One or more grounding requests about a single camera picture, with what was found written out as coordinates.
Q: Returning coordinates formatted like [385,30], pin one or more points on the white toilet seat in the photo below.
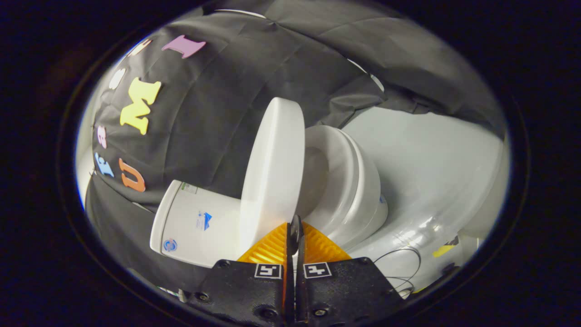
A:
[339,154]

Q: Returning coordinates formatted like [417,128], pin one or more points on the yellow floor sticker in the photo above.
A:
[445,249]

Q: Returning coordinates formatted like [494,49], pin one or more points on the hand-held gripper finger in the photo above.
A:
[291,236]
[300,236]

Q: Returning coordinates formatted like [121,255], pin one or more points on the white toilet lid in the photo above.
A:
[272,172]

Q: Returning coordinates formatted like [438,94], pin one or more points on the black backdrop cloth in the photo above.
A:
[218,118]

